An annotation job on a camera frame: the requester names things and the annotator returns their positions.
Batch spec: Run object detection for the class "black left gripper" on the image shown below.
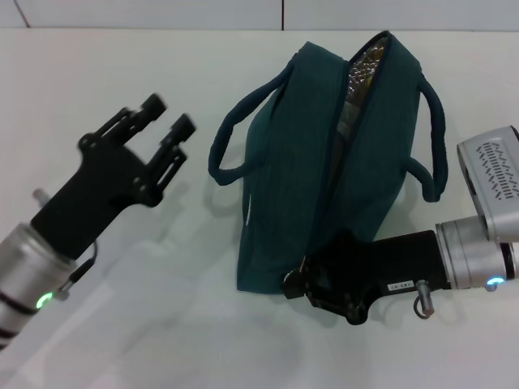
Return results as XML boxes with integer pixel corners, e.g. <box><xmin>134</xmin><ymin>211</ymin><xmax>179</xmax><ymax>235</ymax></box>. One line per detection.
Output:
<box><xmin>31</xmin><ymin>92</ymin><xmax>199</xmax><ymax>260</ymax></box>

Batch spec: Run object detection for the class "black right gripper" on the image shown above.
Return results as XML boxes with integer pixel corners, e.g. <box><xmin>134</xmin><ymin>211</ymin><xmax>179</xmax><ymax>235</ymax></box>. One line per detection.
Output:
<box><xmin>281</xmin><ymin>229</ymin><xmax>453</xmax><ymax>326</ymax></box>

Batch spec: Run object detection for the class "metal zipper pull ring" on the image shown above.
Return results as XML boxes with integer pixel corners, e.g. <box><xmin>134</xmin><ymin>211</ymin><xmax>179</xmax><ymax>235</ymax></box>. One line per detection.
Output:
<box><xmin>285</xmin><ymin>259</ymin><xmax>311</xmax><ymax>283</ymax></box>

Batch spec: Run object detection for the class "dark teal fabric bag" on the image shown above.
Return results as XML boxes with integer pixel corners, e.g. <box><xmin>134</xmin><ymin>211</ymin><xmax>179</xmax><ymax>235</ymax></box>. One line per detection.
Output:
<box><xmin>208</xmin><ymin>30</ymin><xmax>448</xmax><ymax>294</ymax></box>

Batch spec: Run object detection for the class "left arm cable with plug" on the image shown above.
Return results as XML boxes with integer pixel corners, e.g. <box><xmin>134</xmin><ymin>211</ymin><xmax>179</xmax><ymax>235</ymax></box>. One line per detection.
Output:
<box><xmin>33</xmin><ymin>187</ymin><xmax>99</xmax><ymax>301</ymax></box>

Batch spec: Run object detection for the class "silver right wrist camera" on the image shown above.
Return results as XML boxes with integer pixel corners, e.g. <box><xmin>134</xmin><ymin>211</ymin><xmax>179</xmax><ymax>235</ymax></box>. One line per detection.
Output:
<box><xmin>456</xmin><ymin>126</ymin><xmax>519</xmax><ymax>243</ymax></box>

